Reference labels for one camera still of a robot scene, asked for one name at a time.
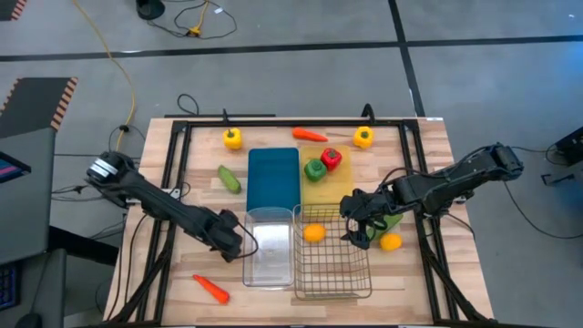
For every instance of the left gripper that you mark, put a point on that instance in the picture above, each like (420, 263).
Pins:
(223, 230)

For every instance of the green cucumber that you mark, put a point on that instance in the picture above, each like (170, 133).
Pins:
(229, 179)
(391, 222)

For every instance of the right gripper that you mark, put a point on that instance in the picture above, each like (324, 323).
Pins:
(364, 205)

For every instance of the black angle bracket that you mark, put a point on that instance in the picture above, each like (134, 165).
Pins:
(553, 180)

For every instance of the yellow wooden cutting board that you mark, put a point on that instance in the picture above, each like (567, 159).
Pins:
(332, 187)

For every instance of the yellow bell pepper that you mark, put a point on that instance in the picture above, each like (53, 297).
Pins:
(363, 137)
(232, 139)

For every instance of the grey desk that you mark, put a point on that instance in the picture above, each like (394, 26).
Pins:
(27, 214)

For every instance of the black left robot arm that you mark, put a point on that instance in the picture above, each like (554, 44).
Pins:
(150, 200)

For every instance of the red bell pepper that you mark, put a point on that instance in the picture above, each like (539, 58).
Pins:
(331, 159)

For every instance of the yellow power plug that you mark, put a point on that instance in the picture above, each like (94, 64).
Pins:
(195, 31)

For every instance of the black keyboard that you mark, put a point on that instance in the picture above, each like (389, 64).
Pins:
(7, 287)

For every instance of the yellow lemon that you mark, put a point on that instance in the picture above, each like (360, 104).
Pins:
(391, 242)
(314, 232)

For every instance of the black table clamp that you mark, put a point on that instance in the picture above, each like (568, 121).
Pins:
(368, 113)
(224, 116)

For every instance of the clear plastic bin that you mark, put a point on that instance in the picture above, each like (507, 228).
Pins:
(268, 246)

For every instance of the dark tablet screen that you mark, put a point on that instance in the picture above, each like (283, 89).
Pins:
(11, 167)

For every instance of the black equipment box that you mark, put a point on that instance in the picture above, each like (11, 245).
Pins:
(571, 146)

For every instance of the black aluminium table frame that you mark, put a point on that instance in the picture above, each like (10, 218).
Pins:
(296, 123)

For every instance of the orange carrot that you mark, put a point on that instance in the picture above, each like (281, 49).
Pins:
(307, 134)
(211, 290)

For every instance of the black round stand base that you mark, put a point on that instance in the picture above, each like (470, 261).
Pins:
(150, 8)

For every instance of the green bell pepper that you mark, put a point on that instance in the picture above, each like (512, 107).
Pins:
(315, 170)

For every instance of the small black striped mat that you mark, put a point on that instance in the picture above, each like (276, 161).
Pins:
(7, 7)

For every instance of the large black striped mat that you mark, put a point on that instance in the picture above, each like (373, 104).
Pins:
(32, 105)

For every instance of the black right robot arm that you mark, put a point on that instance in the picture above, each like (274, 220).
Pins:
(455, 182)

